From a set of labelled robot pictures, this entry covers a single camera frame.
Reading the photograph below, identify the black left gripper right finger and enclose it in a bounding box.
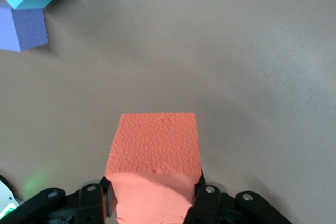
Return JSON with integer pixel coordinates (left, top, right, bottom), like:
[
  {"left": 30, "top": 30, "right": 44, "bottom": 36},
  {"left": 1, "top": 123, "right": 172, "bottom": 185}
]
[{"left": 182, "top": 167, "right": 292, "bottom": 224}]

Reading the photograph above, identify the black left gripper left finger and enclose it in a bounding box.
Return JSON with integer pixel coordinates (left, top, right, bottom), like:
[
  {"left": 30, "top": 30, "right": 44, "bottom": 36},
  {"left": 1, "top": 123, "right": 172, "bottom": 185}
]
[{"left": 5, "top": 176, "right": 118, "bottom": 224}]

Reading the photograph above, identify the orange foam cube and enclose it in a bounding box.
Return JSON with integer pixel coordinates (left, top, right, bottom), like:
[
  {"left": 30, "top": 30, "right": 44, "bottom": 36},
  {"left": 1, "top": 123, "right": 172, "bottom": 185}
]
[{"left": 104, "top": 113, "right": 202, "bottom": 224}]

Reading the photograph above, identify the brown table cover sheet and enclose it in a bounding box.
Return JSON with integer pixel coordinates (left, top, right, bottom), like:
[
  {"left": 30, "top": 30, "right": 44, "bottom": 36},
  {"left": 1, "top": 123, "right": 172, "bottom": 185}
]
[{"left": 0, "top": 0, "right": 336, "bottom": 224}]

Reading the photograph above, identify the purple foam cube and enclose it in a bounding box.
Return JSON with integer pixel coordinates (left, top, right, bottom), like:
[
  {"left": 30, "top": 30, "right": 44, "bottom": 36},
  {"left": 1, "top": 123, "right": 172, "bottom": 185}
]
[{"left": 0, "top": 1, "right": 49, "bottom": 52}]

